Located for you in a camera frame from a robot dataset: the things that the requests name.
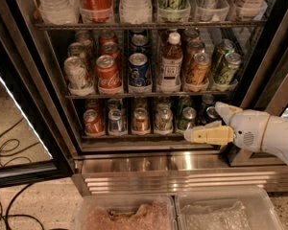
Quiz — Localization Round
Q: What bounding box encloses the red can bottom shelf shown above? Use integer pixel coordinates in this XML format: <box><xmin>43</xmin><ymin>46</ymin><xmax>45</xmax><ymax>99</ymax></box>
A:
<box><xmin>83</xmin><ymin>109</ymin><xmax>104</xmax><ymax>135</ymax></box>

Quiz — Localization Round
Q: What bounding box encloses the front white can middle shelf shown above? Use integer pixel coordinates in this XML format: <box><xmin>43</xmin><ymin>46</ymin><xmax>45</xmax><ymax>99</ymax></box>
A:
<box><xmin>64</xmin><ymin>57</ymin><xmax>92</xmax><ymax>90</ymax></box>

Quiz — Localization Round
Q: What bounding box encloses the clear plastic bin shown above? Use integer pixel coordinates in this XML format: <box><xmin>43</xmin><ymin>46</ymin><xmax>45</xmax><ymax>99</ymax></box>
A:
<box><xmin>72</xmin><ymin>195</ymin><xmax>178</xmax><ymax>230</ymax></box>
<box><xmin>175</xmin><ymin>186</ymin><xmax>284</xmax><ymax>230</ymax></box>

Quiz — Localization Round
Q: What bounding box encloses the gold can shelf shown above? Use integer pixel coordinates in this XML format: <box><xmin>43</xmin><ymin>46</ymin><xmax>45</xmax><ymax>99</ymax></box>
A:
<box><xmin>132</xmin><ymin>107</ymin><xmax>150</xmax><ymax>134</ymax></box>
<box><xmin>185</xmin><ymin>53</ymin><xmax>211</xmax><ymax>85</ymax></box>
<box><xmin>182</xmin><ymin>39</ymin><xmax>205</xmax><ymax>71</ymax></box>

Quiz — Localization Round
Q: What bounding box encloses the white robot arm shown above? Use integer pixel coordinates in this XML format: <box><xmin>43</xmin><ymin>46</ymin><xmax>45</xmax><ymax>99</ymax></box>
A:
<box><xmin>183</xmin><ymin>102</ymin><xmax>288</xmax><ymax>165</ymax></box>

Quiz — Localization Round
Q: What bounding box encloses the blue white can bottom shelf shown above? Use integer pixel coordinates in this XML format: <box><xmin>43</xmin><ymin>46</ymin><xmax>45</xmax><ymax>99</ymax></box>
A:
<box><xmin>108</xmin><ymin>108</ymin><xmax>126</xmax><ymax>134</ymax></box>

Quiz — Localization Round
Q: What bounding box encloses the red cola can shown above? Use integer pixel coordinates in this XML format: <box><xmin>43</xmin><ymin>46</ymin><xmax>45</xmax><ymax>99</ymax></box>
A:
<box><xmin>96</xmin><ymin>55</ymin><xmax>121</xmax><ymax>89</ymax></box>
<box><xmin>100</xmin><ymin>42</ymin><xmax>121</xmax><ymax>63</ymax></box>

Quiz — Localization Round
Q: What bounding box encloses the front red cola can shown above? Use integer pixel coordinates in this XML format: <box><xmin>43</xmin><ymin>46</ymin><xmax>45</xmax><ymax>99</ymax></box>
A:
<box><xmin>96</xmin><ymin>55</ymin><xmax>121</xmax><ymax>89</ymax></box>

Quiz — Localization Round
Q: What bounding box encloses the clear bottle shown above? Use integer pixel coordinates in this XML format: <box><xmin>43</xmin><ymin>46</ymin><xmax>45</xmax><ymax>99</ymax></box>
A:
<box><xmin>38</xmin><ymin>0</ymin><xmax>80</xmax><ymax>25</ymax></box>
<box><xmin>119</xmin><ymin>0</ymin><xmax>153</xmax><ymax>24</ymax></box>

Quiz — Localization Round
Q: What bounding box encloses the clear bottle top left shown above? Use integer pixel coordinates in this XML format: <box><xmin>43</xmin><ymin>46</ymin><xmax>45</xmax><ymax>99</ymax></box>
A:
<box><xmin>38</xmin><ymin>0</ymin><xmax>80</xmax><ymax>25</ymax></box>

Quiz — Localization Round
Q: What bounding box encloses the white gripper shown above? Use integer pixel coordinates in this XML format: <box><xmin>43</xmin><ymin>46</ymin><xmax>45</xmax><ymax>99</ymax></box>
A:
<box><xmin>183</xmin><ymin>102</ymin><xmax>270</xmax><ymax>152</ymax></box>

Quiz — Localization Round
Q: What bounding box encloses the clear bottle top middle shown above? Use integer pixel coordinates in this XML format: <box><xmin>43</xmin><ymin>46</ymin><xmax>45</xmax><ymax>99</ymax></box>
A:
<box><xmin>119</xmin><ymin>0</ymin><xmax>153</xmax><ymax>24</ymax></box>

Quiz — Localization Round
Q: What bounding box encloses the green can shelf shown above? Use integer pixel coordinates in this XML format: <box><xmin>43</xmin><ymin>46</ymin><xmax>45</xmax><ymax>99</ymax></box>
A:
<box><xmin>211</xmin><ymin>38</ymin><xmax>235</xmax><ymax>73</ymax></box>
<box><xmin>177</xmin><ymin>106</ymin><xmax>197</xmax><ymax>132</ymax></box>
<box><xmin>214</xmin><ymin>52</ymin><xmax>242</xmax><ymax>84</ymax></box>

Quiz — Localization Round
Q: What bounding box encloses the open glass fridge door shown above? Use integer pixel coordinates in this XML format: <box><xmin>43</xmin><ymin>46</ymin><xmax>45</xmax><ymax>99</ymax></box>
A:
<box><xmin>0</xmin><ymin>0</ymin><xmax>75</xmax><ymax>188</ymax></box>

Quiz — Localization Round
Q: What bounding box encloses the front gold can middle shelf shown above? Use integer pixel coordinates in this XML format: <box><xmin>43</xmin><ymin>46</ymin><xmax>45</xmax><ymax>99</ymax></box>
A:
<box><xmin>185</xmin><ymin>53</ymin><xmax>211</xmax><ymax>85</ymax></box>

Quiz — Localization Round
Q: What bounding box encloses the right clear plastic bin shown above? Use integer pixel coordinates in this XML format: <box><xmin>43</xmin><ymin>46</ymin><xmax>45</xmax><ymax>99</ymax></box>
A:
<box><xmin>175</xmin><ymin>186</ymin><xmax>284</xmax><ymax>230</ymax></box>

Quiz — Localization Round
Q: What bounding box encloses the brown tea bottle white cap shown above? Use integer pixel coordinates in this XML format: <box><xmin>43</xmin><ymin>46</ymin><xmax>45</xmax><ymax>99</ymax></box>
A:
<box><xmin>158</xmin><ymin>32</ymin><xmax>183</xmax><ymax>86</ymax></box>

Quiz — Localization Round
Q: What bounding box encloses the gold can bottom shelf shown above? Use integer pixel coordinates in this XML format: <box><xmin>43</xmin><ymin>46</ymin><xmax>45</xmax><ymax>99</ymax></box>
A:
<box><xmin>132</xmin><ymin>107</ymin><xmax>150</xmax><ymax>134</ymax></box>

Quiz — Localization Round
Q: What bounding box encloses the left clear plastic bin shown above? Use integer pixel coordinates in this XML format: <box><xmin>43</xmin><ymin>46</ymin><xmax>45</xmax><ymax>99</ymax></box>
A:
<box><xmin>72</xmin><ymin>195</ymin><xmax>178</xmax><ymax>230</ymax></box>

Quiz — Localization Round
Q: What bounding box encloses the front blue can middle shelf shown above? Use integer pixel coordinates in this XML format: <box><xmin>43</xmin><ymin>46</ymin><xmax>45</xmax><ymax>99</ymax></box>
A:
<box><xmin>129</xmin><ymin>53</ymin><xmax>148</xmax><ymax>87</ymax></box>

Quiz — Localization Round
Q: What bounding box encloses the black floor cable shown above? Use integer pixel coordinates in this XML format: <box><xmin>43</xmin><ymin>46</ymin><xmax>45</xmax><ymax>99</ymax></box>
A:
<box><xmin>0</xmin><ymin>182</ymin><xmax>46</xmax><ymax>230</ymax></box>

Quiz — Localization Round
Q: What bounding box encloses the middle red cola can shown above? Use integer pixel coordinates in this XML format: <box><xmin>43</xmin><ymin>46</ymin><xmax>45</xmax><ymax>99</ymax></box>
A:
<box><xmin>100</xmin><ymin>42</ymin><xmax>121</xmax><ymax>63</ymax></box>

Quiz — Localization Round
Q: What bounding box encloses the green can bottom shelf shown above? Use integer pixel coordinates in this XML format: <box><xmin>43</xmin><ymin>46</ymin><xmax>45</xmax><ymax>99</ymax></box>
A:
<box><xmin>177</xmin><ymin>106</ymin><xmax>197</xmax><ymax>132</ymax></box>

